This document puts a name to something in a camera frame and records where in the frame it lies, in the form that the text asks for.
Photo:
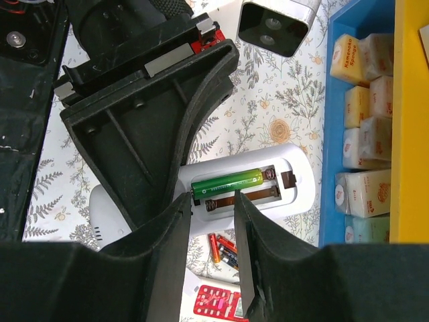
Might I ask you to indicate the red white remote control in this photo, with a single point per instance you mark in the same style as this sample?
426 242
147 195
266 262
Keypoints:
219 303

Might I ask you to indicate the white remote with screen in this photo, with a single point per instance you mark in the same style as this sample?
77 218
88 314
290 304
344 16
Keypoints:
288 188

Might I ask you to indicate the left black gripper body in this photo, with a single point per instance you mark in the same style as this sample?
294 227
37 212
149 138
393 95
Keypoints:
152 52

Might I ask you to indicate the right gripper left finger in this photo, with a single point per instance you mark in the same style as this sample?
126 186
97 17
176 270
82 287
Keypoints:
137 278

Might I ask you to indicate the blue shelf unit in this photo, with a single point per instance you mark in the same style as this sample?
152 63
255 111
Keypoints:
375 156

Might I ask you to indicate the cluster of batteries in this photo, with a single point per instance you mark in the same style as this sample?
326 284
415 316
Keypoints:
223 250

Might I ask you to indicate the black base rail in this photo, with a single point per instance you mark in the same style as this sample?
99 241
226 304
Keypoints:
33 37

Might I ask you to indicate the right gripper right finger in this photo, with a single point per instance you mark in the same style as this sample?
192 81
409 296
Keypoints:
284 278

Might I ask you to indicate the white battery cover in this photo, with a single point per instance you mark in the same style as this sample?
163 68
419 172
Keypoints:
192 283

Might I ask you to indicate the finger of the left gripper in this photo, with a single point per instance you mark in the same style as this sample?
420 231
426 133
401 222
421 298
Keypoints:
218 95
135 134

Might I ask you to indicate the green battery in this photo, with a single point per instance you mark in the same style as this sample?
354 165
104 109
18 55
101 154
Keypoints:
208 188

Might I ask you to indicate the floral table mat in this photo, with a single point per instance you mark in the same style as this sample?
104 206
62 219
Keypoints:
275 100

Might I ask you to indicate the yellow sponge pack left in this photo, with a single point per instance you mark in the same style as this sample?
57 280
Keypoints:
346 61

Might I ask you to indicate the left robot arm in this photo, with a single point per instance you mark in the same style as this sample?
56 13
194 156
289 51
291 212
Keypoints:
98 26

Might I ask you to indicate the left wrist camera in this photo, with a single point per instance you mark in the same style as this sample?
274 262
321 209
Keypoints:
279 26

